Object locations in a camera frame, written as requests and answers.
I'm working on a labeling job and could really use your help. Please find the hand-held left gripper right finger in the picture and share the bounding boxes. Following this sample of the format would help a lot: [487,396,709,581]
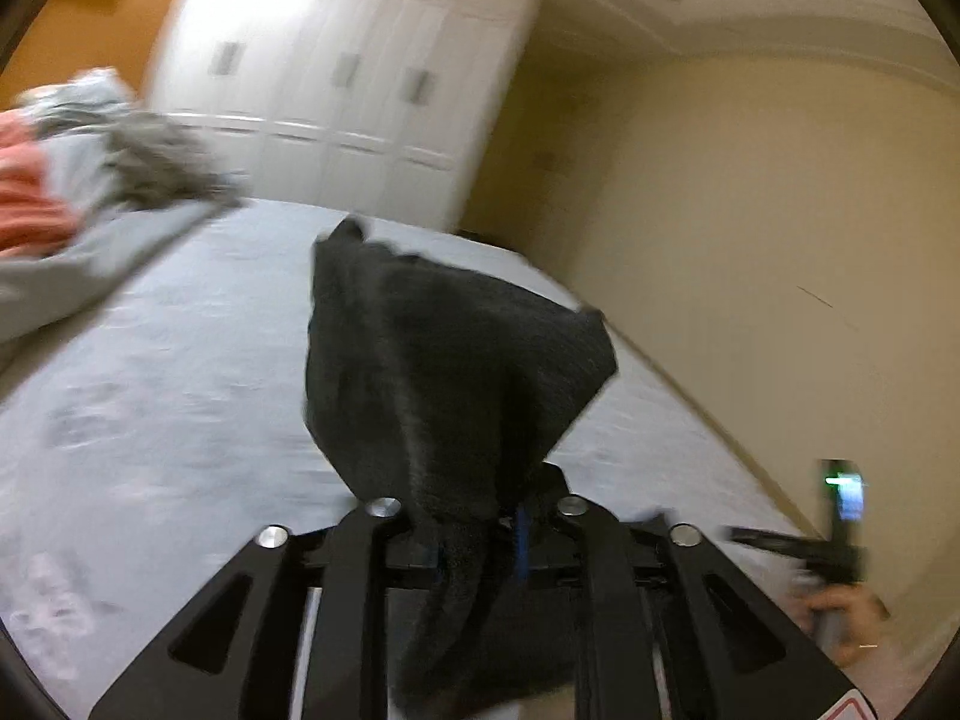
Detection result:
[514,465,878,720]

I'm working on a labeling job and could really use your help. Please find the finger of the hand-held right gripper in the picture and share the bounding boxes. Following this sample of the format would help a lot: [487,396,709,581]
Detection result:
[730,527,827,563]

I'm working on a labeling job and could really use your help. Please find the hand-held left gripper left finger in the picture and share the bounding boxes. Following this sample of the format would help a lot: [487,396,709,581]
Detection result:
[88,499,443,720]

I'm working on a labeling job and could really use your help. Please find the dark grey pants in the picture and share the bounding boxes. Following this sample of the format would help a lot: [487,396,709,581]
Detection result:
[304,216,620,717]

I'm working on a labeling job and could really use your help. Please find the person's right hand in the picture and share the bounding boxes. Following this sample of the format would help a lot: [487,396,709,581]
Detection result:
[808,582,891,668]

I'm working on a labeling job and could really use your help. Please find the grey quilt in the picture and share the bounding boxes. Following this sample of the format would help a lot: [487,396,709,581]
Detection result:
[0,67,248,361]

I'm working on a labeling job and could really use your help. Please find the crumpled grey garment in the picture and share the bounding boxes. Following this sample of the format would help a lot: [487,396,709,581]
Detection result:
[97,112,248,212]

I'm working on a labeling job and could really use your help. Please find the white wardrobe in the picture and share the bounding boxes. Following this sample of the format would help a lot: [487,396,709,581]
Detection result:
[146,0,542,235]

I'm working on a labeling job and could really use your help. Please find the pink blanket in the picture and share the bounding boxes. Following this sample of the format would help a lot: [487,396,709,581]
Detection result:
[0,111,82,256]

